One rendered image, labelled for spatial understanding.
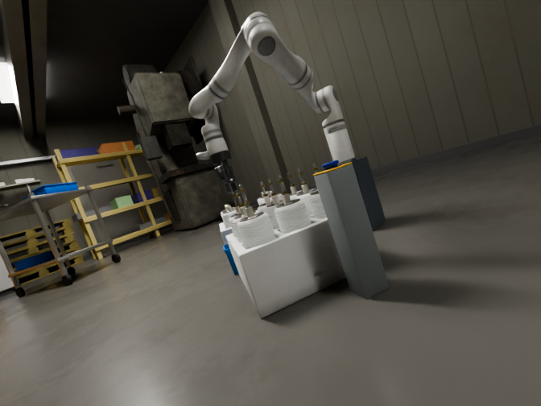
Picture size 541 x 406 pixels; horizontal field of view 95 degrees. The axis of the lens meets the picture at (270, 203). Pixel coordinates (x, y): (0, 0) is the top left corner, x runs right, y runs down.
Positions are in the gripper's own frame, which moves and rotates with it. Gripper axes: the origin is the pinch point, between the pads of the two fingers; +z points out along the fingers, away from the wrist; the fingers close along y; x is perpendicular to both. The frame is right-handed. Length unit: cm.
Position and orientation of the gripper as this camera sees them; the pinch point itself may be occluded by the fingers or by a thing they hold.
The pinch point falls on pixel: (232, 189)
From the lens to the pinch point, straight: 95.0
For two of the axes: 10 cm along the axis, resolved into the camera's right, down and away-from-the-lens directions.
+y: 1.1, -1.4, 9.9
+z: 3.2, 9.4, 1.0
